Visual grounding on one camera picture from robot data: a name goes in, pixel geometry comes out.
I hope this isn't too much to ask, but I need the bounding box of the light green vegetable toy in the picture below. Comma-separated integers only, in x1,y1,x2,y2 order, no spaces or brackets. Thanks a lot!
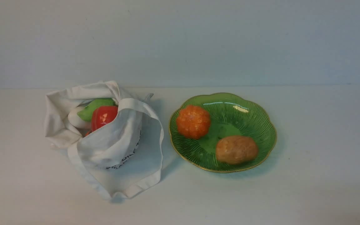
77,98,117,122

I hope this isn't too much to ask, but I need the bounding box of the white cloth bag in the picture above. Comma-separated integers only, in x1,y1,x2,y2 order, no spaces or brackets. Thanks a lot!
44,81,164,200

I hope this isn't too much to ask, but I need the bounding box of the orange pumpkin toy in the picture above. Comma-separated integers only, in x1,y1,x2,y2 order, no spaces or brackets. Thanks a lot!
176,104,211,140

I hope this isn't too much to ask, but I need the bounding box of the green glass plate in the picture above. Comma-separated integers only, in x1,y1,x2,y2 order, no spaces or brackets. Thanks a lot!
168,92,277,173

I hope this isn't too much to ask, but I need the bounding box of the brown potato toy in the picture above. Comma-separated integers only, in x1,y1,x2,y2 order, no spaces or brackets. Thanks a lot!
215,135,259,165

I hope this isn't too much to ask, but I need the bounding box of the red bell pepper toy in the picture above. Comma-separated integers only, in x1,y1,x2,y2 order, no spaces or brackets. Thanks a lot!
91,106,118,132

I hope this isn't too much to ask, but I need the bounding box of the white egg-shaped vegetable toy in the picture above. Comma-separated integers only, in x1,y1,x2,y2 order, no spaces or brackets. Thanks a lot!
67,106,91,129

